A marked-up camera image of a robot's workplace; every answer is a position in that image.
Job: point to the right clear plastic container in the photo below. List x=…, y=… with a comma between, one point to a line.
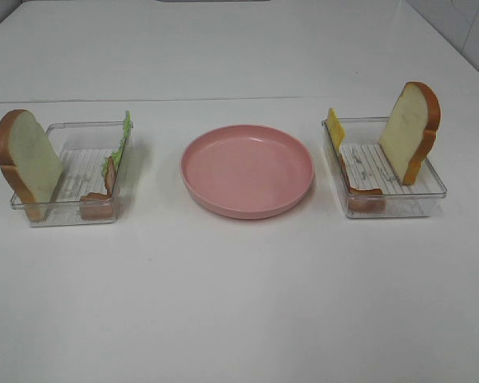
x=367, y=167

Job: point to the clear plastic container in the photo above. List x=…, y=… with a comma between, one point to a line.
x=367, y=167
x=82, y=148

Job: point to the bacon strip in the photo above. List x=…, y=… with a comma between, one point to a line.
x=363, y=201
x=94, y=205

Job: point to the left clear plastic container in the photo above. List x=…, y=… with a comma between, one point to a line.
x=82, y=148

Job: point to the bread slice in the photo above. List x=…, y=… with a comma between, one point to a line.
x=411, y=130
x=28, y=161

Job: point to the yellow cheese slice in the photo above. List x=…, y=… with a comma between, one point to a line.
x=335, y=129

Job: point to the green lettuce leaf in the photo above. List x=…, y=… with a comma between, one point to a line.
x=117, y=155

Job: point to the pink round plate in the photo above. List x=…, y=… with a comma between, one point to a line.
x=247, y=171

